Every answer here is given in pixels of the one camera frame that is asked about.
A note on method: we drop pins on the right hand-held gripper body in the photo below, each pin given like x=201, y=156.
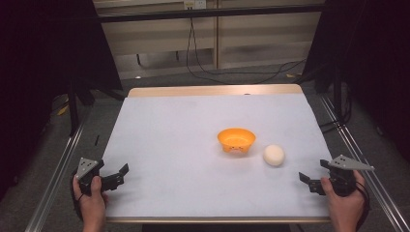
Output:
x=343, y=175

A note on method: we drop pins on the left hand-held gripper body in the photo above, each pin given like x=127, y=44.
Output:
x=86, y=167

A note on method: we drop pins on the white round ball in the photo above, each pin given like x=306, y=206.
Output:
x=274, y=155

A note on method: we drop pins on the orange bowl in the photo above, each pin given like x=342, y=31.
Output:
x=236, y=140

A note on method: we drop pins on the person's left hand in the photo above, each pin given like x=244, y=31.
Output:
x=92, y=204

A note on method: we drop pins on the person's right hand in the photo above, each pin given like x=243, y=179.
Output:
x=345, y=206

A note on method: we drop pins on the white table mat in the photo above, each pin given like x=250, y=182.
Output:
x=177, y=145

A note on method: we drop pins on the black metal stand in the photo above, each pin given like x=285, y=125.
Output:
x=337, y=96
x=73, y=109

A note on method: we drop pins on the yellow floor tape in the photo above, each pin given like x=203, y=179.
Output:
x=63, y=110

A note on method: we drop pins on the black curtain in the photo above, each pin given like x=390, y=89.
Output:
x=38, y=64
x=370, y=58

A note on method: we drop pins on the black horizontal bar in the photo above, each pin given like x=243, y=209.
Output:
x=209, y=13

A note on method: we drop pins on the metal floor rail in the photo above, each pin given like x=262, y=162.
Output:
x=364, y=154
x=54, y=180

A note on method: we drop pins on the white wall socket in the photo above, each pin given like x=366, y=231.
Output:
x=194, y=4

